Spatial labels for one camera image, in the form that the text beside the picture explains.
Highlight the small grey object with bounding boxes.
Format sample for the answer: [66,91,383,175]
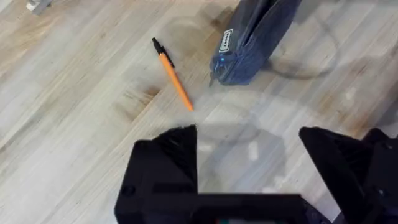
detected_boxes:
[25,0,53,16]

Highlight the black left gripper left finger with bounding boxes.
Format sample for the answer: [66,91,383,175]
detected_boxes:
[114,124,199,224]

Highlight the orange pen with black cap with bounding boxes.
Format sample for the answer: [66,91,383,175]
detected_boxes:
[151,37,195,112]

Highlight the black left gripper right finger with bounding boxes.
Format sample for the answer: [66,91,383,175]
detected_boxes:
[298,126,398,224]

